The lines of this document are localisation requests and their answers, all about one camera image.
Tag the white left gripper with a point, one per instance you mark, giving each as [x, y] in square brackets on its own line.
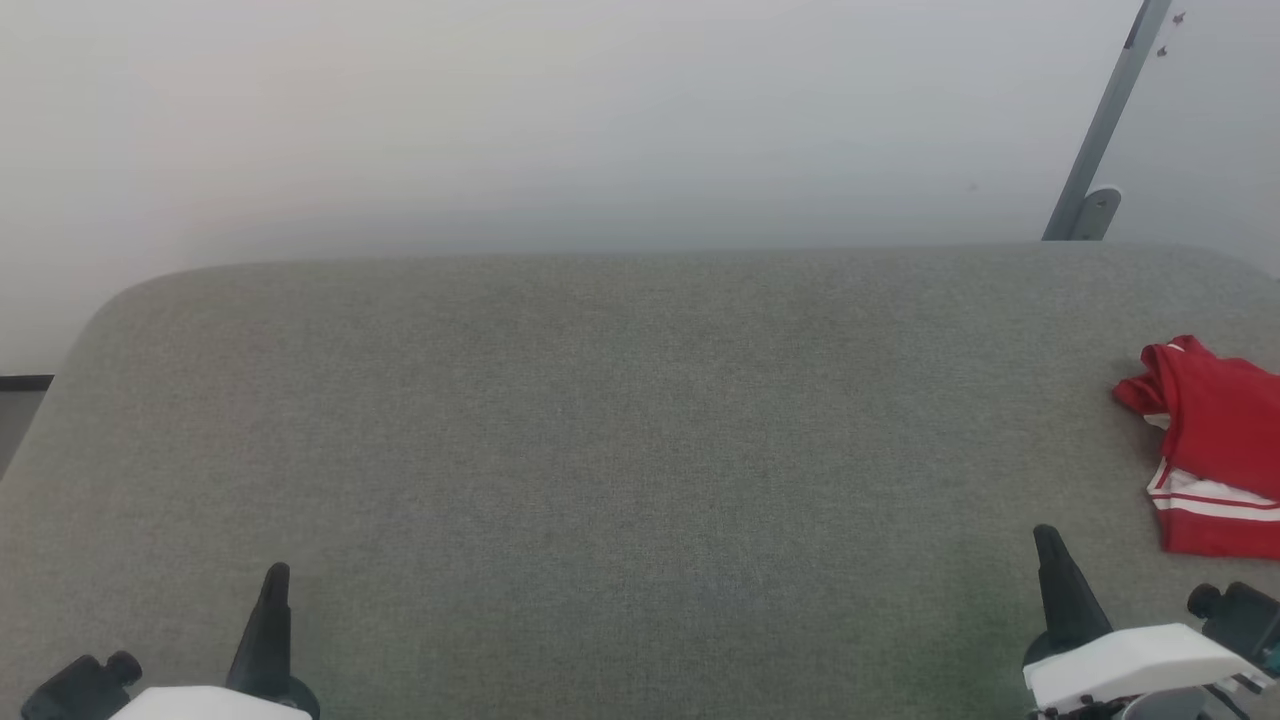
[210, 705]

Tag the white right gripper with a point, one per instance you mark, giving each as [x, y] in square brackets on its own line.
[1140, 665]

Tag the red and white jersey garment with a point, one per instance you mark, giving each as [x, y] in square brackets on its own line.
[1220, 430]

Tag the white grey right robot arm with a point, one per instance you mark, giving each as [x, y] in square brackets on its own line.
[1165, 707]

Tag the black framed panel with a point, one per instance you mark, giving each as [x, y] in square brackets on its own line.
[20, 410]

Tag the grey metal pole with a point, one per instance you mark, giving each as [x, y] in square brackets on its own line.
[1105, 120]

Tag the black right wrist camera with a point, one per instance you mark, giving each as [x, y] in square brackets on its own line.
[1240, 615]

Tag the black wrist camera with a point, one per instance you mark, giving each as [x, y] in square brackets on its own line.
[1240, 615]
[80, 685]

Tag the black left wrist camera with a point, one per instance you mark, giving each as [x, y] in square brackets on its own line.
[80, 685]

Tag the grey metal pole bracket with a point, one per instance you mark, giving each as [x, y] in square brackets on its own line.
[1098, 213]

